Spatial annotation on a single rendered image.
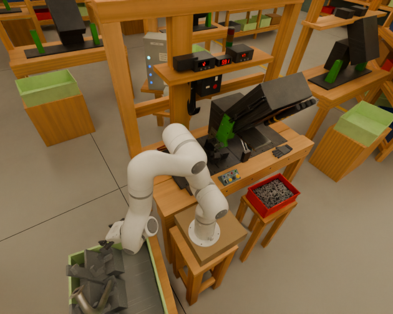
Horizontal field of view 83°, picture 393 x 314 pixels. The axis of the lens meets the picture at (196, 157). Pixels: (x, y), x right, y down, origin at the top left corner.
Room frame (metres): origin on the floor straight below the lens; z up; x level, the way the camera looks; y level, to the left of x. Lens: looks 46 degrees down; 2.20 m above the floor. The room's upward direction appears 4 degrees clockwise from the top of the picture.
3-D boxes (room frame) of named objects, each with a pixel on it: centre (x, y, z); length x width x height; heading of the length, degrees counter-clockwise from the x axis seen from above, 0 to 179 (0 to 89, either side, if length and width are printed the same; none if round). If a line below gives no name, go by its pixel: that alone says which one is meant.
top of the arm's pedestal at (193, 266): (0.61, -0.08, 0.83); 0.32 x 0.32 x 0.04; 34
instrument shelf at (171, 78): (1.63, -0.10, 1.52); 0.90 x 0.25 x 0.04; 124
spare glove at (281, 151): (1.41, -0.72, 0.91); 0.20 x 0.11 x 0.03; 127
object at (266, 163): (1.19, -0.40, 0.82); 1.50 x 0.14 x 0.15; 124
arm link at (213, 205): (0.59, -0.09, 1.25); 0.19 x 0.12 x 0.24; 31
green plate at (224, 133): (1.32, -0.22, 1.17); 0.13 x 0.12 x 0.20; 124
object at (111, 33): (1.67, -0.08, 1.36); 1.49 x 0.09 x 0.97; 124
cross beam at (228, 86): (1.72, -0.04, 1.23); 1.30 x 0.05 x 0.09; 124
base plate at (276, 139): (1.42, -0.25, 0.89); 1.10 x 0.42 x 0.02; 124
